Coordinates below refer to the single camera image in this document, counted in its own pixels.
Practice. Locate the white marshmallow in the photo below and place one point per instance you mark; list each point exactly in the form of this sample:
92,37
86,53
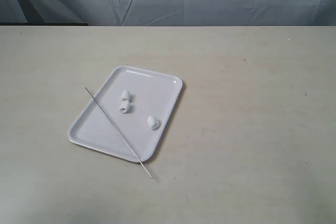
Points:
124,106
153,122
126,95

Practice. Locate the thin metal skewer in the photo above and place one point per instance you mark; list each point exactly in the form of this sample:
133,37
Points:
119,132

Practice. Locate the white rectangular plastic tray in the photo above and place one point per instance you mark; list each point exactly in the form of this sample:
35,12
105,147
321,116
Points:
128,114

